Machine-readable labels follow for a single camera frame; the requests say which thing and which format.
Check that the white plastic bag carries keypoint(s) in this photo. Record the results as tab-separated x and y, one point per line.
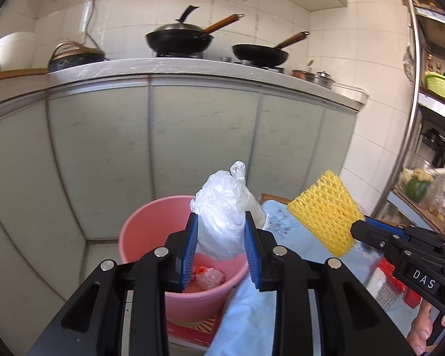
222	211

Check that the metal storage rack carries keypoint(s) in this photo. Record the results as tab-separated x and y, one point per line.
419	81

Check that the wooden table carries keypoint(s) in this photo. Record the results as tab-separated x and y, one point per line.
272	197

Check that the light blue floral cloth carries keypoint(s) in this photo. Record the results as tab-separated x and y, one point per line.
244	322

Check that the clear plastic container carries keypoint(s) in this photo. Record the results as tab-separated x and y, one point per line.
435	193

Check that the wooden board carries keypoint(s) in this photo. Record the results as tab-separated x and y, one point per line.
18	72

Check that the pale green kitchen cabinet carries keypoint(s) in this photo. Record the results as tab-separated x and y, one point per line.
133	137

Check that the white plastic tray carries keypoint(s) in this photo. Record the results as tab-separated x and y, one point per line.
350	94

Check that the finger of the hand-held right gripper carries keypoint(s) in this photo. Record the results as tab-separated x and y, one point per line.
378	239
389	228

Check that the silver mesh scouring pad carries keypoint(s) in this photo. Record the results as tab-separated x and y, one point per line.
384	293

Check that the clear bubble wrap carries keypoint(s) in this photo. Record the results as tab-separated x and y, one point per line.
209	281

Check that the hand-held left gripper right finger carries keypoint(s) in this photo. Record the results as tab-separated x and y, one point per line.
254	256

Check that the white rice cooker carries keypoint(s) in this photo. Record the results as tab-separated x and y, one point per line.
9	52

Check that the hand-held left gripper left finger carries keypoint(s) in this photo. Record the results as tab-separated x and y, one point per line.
189	252

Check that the yellow foam fruit net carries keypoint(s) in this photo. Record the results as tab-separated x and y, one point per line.
326	211

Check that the speckled kitchen countertop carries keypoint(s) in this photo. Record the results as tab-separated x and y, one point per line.
170	67

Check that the green plastic basket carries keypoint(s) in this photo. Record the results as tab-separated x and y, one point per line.
443	89

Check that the black wok with steel lid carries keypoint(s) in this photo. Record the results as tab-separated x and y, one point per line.
178	40

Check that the steel basin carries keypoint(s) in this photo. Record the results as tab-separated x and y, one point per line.
302	76

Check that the cardboard shelf liner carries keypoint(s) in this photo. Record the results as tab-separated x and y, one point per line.
434	218

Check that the pink plastic bucket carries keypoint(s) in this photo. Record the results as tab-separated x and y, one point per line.
148	222

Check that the green bell pepper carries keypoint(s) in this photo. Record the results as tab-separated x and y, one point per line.
415	190

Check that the small lidded steel pot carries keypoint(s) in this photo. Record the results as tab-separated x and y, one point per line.
323	81

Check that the hanging metal strainer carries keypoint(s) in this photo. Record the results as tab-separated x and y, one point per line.
409	66

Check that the row of condiment bottles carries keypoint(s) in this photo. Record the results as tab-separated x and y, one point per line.
439	68

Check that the red cardboard box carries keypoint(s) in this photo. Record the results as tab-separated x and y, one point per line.
412	298

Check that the ginger root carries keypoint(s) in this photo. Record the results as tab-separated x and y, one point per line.
422	175

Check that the person's right hand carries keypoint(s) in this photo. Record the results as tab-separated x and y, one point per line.
419	330

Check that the red patterned mat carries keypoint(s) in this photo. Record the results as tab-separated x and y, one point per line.
196	332

